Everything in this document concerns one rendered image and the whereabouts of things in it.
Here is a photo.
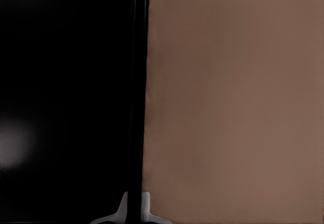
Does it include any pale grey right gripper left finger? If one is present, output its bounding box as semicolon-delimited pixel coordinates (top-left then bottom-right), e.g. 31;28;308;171
90;191;129;224

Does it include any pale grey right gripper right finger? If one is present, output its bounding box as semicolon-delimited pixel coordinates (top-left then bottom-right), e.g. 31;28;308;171
140;191;176;224

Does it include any black storage box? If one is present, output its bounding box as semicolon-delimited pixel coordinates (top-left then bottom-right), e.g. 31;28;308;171
0;0;151;224

